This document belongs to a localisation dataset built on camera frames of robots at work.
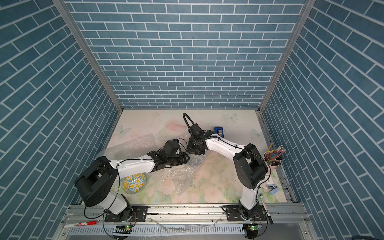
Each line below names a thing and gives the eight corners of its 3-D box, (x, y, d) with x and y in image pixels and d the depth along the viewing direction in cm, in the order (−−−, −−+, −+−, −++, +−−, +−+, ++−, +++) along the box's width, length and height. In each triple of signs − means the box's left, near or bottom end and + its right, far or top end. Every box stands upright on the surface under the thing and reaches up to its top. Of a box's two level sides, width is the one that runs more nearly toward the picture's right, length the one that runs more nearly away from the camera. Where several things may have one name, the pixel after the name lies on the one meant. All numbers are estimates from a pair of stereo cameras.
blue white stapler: (268, 194, 83) (270, 192, 80) (266, 186, 85) (268, 184, 83) (278, 194, 83) (280, 192, 80) (275, 186, 85) (277, 184, 83)
